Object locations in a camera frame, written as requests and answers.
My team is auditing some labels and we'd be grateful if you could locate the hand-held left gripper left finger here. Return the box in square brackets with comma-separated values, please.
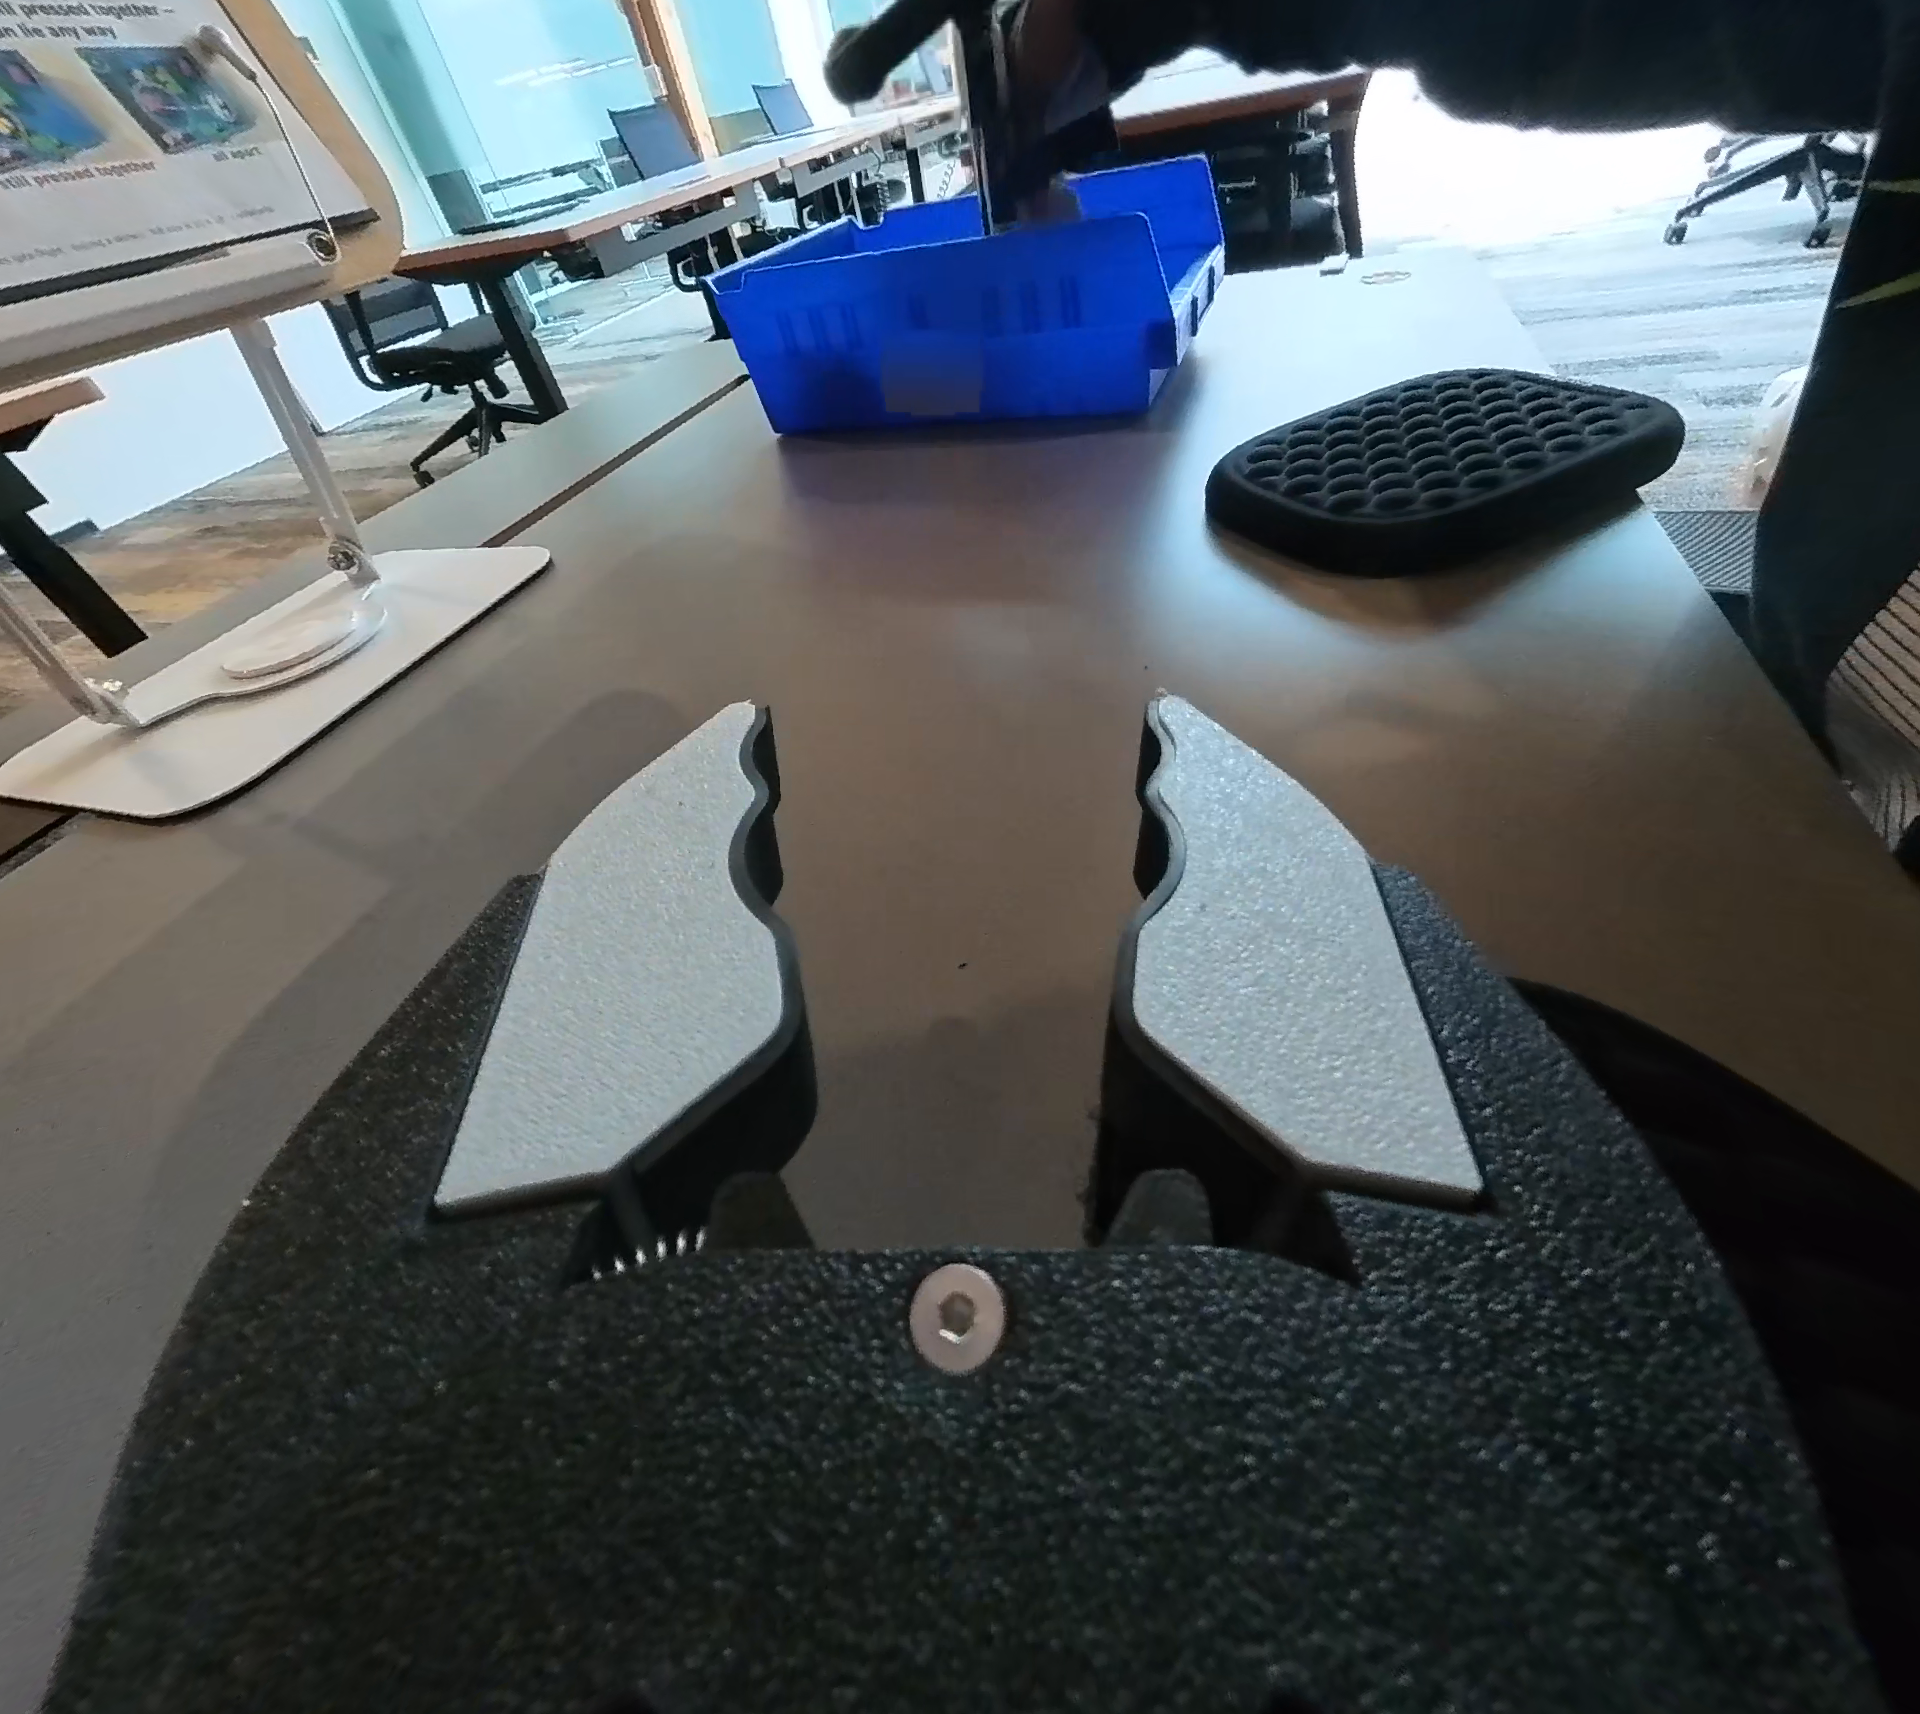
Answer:
[431, 704, 826, 1223]

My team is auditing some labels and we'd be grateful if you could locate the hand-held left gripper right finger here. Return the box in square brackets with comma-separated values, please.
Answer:
[1094, 688, 1493, 1219]

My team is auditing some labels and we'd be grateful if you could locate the blue plastic bin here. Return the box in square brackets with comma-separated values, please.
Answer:
[708, 156, 1227, 441]

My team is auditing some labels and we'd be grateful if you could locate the long dark table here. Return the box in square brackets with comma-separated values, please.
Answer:
[391, 95, 971, 424]

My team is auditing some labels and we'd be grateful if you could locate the black perforated rubber pad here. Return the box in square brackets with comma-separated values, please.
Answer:
[1210, 368, 1691, 579]

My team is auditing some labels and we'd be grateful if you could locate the black office chair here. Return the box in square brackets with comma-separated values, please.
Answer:
[324, 275, 545, 491]
[1664, 129, 1878, 252]

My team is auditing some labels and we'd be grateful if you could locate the person's printed top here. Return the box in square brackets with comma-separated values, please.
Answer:
[1749, 125, 1920, 852]

